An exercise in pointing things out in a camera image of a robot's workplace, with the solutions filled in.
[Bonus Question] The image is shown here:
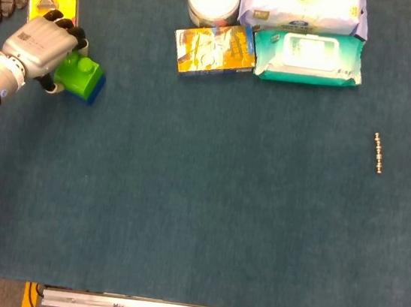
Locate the white tissue pack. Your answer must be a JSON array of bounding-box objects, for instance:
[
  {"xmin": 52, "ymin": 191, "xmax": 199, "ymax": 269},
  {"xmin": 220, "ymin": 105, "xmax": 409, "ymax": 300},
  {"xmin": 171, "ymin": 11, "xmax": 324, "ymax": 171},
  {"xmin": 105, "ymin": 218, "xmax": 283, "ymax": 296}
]
[{"xmin": 236, "ymin": 0, "xmax": 373, "ymax": 45}]

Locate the blue four-stud toy block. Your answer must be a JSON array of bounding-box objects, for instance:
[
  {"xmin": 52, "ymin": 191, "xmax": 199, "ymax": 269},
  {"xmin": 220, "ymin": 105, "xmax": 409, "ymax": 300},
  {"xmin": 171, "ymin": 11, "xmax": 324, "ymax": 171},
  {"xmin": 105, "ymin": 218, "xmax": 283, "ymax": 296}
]
[{"xmin": 62, "ymin": 67, "xmax": 108, "ymax": 107}]

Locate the blue felt table cloth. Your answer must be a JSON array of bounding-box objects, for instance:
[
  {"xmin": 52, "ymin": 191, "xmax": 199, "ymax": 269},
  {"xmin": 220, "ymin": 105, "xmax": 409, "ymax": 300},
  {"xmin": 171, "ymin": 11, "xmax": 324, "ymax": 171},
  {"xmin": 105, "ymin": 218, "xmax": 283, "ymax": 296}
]
[{"xmin": 0, "ymin": 0, "xmax": 411, "ymax": 307}]

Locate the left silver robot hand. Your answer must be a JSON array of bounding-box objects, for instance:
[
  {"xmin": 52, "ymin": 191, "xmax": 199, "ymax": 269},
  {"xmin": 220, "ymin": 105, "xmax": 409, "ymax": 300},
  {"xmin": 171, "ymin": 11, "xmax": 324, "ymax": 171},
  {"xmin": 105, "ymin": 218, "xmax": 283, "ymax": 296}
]
[{"xmin": 0, "ymin": 3, "xmax": 94, "ymax": 98}]

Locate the green wet wipes pack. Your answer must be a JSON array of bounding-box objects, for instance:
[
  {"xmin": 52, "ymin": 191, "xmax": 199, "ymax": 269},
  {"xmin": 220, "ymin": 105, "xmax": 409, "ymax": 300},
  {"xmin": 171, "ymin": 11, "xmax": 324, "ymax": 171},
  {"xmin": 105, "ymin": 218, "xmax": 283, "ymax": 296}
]
[{"xmin": 248, "ymin": 23, "xmax": 368, "ymax": 94}]

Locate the yellow and blue carton box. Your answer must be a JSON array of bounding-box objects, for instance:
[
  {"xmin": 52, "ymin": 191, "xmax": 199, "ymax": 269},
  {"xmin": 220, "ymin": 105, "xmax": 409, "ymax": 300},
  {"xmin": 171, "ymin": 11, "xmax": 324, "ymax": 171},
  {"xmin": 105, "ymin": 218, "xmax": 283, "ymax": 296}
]
[{"xmin": 169, "ymin": 16, "xmax": 261, "ymax": 87}]

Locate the yellow frame part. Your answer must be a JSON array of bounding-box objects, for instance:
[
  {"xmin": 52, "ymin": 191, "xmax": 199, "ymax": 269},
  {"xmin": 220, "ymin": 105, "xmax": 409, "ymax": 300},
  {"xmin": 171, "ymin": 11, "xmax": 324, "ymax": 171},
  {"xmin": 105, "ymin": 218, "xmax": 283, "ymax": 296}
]
[{"xmin": 21, "ymin": 281, "xmax": 46, "ymax": 307}]

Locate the small metal beaded rod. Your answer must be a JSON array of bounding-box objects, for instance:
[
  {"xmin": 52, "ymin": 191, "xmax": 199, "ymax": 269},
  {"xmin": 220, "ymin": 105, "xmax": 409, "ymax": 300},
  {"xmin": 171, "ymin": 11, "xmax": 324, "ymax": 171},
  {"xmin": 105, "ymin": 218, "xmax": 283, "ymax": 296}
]
[{"xmin": 369, "ymin": 131, "xmax": 389, "ymax": 173}]

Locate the green two-stud toy block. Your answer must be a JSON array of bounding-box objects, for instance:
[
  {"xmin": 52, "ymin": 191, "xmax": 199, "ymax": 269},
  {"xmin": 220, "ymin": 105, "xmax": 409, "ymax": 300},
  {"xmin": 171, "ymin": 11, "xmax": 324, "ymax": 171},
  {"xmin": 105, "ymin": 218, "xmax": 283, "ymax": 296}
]
[{"xmin": 50, "ymin": 49, "xmax": 101, "ymax": 104}]

